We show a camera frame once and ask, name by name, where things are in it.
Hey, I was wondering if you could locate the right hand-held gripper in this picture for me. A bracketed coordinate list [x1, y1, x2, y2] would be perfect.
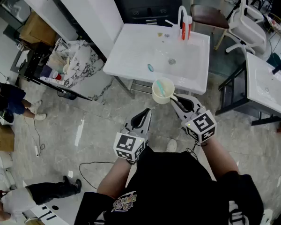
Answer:
[170, 94, 218, 143]

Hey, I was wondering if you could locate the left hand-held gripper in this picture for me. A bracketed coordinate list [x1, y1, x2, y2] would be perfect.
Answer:
[113, 108, 153, 162]

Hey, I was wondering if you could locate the cream plastic cup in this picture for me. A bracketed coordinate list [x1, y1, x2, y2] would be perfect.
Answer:
[152, 77, 178, 105]

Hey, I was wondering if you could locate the teal toothbrush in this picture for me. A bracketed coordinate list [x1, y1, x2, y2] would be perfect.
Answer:
[155, 79, 166, 98]

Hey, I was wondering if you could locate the red bottle with white cap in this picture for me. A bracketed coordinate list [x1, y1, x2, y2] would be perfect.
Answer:
[181, 15, 193, 41]

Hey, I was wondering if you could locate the person's right forearm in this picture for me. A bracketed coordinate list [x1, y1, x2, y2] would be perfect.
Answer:
[199, 135, 240, 182]

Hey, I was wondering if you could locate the person's left forearm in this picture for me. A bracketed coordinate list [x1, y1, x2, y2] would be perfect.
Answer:
[96, 157, 134, 199]

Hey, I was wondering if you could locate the person's plain white shoe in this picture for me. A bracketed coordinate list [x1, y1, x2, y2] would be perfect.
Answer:
[166, 139, 177, 153]

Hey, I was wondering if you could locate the metal sink stand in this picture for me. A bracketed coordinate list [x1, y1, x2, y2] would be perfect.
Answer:
[113, 75, 155, 100]

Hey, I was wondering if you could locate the black sink stand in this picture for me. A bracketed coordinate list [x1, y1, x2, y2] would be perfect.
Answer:
[215, 62, 281, 126]

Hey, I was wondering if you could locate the person's black printed t-shirt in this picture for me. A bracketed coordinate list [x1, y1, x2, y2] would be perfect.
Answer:
[74, 146, 265, 225]

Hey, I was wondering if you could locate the white ceramic sink basin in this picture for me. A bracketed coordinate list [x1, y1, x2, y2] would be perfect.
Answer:
[103, 23, 211, 96]

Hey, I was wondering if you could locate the white sink with black faucet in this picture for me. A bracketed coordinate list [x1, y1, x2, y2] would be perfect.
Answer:
[245, 52, 281, 120]

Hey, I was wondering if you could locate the white arched faucet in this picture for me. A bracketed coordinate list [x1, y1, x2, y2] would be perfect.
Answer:
[165, 5, 189, 39]

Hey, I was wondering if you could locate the marble pattern counter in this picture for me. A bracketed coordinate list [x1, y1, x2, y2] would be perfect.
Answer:
[39, 37, 115, 105]

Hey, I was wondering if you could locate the wooden chair with brown seat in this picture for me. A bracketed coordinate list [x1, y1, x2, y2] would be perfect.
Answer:
[190, 0, 230, 51]

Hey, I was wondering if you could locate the black faucet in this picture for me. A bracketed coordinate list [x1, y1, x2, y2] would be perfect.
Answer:
[272, 62, 281, 77]

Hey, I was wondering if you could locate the teal waste bin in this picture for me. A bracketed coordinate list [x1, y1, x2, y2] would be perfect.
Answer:
[266, 52, 281, 68]

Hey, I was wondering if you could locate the dark blue cup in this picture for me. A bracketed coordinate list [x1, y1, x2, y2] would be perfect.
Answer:
[41, 64, 52, 77]

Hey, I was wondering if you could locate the white table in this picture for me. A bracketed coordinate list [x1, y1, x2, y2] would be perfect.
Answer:
[23, 195, 85, 225]

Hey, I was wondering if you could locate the person's white striped shoe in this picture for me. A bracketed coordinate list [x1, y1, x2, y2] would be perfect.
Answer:
[228, 200, 247, 225]

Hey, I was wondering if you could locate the black metal rack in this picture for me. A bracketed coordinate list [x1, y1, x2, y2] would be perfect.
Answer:
[10, 43, 52, 84]

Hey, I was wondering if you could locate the large cardboard box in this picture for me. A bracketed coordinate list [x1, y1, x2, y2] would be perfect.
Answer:
[19, 12, 57, 47]

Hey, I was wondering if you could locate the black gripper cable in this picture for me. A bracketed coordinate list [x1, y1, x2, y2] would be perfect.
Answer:
[186, 141, 208, 161]

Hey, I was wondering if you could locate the black floor cable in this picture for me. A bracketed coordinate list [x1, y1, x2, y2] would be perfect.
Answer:
[78, 161, 115, 192]

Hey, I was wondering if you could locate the gold wire basket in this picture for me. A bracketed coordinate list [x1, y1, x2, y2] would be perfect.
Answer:
[266, 13, 281, 38]

